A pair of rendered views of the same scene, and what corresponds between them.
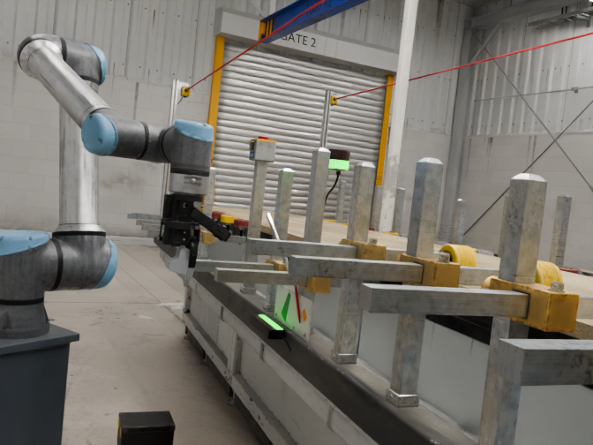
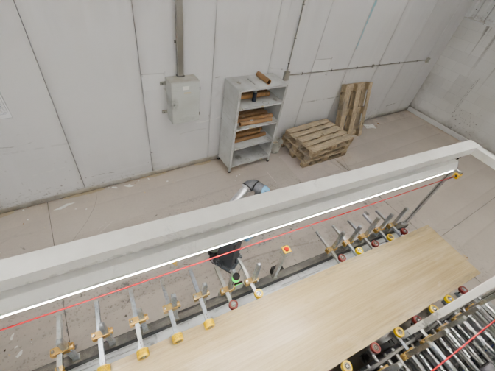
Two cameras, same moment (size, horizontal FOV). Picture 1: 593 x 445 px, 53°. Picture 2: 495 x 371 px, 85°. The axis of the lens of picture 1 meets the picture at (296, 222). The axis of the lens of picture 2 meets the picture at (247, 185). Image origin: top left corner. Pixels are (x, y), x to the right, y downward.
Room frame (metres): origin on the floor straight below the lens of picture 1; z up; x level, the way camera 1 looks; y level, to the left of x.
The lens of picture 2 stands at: (1.25, -1.12, 3.22)
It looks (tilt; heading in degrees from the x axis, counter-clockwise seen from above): 44 degrees down; 77
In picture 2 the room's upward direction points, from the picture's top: 12 degrees clockwise
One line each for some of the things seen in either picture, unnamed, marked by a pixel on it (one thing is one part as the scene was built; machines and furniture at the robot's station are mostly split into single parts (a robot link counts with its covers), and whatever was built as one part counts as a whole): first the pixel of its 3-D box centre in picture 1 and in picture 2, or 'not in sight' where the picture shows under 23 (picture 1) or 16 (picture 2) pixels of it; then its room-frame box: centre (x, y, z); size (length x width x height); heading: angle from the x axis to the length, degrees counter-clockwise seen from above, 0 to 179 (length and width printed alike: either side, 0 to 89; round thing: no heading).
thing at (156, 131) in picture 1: (161, 144); not in sight; (1.45, 0.35, 1.14); 0.12 x 0.12 x 0.09; 45
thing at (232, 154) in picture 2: not in sight; (249, 124); (1.99, 2.87, 0.78); 0.90 x 0.45 x 1.55; 27
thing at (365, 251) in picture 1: (360, 252); (201, 295); (1.28, -0.14, 0.95); 0.14 x 0.06 x 0.05; 21
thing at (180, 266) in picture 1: (180, 267); not in sight; (1.36, 0.25, 0.86); 0.06 x 0.03 x 0.09; 111
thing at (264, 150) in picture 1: (262, 151); (285, 251); (2.01, 0.14, 1.18); 0.07 x 0.07 x 0.08; 21
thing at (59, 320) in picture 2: not in sight; (59, 339); (0.30, -0.44, 0.95); 0.37 x 0.03 x 0.03; 111
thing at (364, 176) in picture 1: (353, 271); (203, 297); (1.30, -0.14, 0.90); 0.04 x 0.04 x 0.48; 21
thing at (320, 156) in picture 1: (311, 240); (230, 283); (1.53, -0.04, 0.94); 0.04 x 0.04 x 0.48; 21
